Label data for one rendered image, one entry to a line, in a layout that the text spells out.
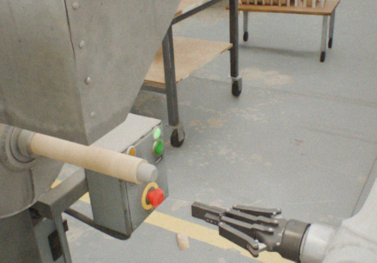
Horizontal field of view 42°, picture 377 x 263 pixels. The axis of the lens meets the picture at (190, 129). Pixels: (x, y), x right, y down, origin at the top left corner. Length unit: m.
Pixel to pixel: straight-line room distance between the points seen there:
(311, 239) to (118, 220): 0.39
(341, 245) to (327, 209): 1.93
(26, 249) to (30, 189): 0.29
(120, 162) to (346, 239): 0.33
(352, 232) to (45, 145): 0.44
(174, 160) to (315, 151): 0.88
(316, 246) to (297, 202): 1.79
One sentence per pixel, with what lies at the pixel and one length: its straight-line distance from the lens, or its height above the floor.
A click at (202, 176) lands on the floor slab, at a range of 2.87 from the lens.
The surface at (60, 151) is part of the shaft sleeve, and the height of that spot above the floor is 1.26.
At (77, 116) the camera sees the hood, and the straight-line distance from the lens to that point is 0.41.
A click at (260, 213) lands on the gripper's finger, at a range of 0.99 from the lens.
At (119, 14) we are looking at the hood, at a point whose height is 1.48.
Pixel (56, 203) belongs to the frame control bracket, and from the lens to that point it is 0.99.
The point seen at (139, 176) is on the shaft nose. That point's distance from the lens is 0.61.
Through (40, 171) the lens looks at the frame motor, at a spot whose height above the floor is 1.18.
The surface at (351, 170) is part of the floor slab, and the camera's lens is 2.98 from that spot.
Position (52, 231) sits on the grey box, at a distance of 1.16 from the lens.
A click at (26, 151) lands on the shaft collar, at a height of 1.25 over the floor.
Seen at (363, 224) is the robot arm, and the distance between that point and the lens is 0.73.
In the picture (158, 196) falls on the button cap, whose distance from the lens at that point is 1.03.
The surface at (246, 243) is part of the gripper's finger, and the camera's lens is 0.92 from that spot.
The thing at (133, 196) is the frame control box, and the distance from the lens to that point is 1.00.
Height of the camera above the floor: 1.58
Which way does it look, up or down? 28 degrees down
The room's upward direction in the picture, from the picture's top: 4 degrees counter-clockwise
